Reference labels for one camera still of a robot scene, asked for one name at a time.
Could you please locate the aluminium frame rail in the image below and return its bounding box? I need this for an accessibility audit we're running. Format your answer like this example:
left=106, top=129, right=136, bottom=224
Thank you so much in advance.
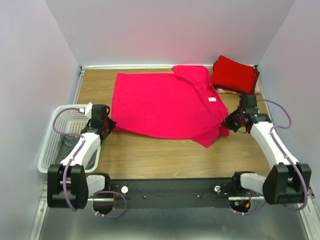
left=39, top=179, right=315, bottom=201

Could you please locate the folded light pink t shirt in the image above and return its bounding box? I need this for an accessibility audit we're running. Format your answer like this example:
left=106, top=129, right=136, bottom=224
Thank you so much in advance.
left=215, top=82, right=261, bottom=95

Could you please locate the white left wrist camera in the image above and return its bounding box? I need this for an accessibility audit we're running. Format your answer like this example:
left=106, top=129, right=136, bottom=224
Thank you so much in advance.
left=78, top=102, right=93, bottom=119

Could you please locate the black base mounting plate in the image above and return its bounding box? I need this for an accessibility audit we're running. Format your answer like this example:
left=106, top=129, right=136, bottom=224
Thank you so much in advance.
left=89, top=177, right=263, bottom=210

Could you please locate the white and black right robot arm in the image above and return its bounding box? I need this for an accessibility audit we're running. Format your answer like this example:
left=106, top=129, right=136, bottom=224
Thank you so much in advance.
left=222, top=95, right=312, bottom=211

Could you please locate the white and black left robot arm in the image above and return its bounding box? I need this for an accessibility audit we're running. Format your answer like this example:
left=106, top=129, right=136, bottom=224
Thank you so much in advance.
left=47, top=102, right=116, bottom=212

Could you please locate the white plastic laundry basket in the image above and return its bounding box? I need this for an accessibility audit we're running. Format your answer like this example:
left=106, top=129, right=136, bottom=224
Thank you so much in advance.
left=37, top=104, right=89, bottom=174

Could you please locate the grey t shirt in basket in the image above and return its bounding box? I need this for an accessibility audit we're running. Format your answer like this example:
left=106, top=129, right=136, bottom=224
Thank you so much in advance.
left=55, top=135, right=80, bottom=164

